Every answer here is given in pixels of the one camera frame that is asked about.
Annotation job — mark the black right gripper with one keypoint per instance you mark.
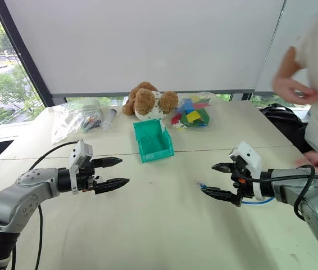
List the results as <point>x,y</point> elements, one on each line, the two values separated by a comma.
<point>243,187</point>

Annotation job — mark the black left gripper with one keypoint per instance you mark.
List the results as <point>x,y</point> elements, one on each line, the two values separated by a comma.
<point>87,177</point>

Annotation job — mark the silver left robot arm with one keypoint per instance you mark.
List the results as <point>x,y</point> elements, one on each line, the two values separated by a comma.
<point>7,199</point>

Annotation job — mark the person's right forearm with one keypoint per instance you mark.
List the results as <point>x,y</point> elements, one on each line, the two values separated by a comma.
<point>288,63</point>

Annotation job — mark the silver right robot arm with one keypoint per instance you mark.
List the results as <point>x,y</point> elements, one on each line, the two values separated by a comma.
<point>285,189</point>

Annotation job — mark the person's right hand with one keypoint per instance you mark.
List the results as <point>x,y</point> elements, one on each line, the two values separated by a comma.
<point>291,90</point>

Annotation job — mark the green plastic bin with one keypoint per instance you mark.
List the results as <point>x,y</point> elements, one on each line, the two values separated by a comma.
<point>152,140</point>

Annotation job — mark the clear bag of small items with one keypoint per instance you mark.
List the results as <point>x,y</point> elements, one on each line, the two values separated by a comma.
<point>74,118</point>

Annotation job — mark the bag of coloured blocks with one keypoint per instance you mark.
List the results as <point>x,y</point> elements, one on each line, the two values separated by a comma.
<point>194,114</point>

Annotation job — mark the brown teddy bear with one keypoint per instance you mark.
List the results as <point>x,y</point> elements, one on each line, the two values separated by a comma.
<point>145,99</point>

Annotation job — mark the black backpack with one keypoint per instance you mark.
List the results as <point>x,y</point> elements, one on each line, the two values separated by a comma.
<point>282,118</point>

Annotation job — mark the wide white roller blind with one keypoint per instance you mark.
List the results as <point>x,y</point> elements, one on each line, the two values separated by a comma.
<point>147,42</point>

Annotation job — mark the narrow white roller blind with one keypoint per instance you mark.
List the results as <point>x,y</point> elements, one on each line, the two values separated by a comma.
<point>285,56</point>

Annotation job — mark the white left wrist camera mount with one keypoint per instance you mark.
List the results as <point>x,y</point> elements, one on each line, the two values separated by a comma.
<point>77,153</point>

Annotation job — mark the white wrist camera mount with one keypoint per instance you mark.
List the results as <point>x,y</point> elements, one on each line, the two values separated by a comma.
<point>249,154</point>
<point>77,153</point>

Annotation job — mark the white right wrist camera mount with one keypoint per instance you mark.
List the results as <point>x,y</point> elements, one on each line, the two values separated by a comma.
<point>249,154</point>

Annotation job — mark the black window frame post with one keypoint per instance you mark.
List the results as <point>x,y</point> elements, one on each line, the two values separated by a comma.
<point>21,53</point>

